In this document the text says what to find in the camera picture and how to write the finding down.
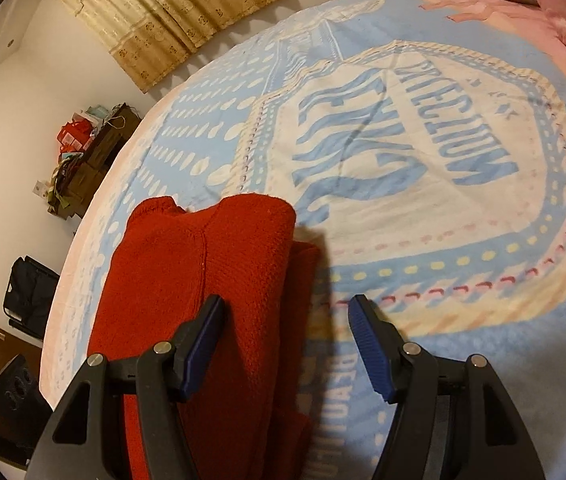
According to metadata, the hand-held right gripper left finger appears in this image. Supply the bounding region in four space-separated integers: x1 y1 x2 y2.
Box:
28 294 226 480

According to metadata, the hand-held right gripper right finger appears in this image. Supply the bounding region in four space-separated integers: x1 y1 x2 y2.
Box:
348 294 546 480

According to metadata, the red knitted sweater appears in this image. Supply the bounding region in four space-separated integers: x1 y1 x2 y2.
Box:
85 192 321 480

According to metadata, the blue white printed blanket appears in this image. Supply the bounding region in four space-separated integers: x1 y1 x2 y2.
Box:
48 0 566 480

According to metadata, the pink bed sheet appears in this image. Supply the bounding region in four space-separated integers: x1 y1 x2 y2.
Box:
40 105 148 401

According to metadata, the black bag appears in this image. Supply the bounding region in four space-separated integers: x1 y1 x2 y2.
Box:
3 256 61 341

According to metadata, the brown wooden cabinet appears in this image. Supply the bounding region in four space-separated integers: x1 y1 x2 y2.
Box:
48 102 144 221

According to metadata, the pile of colourful bags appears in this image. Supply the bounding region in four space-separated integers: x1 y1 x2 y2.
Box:
58 105 128 161

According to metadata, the beige patterned curtain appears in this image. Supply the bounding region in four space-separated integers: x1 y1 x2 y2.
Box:
45 0 294 93

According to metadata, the pink fringed quilt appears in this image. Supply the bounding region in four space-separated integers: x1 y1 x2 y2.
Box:
420 0 566 73

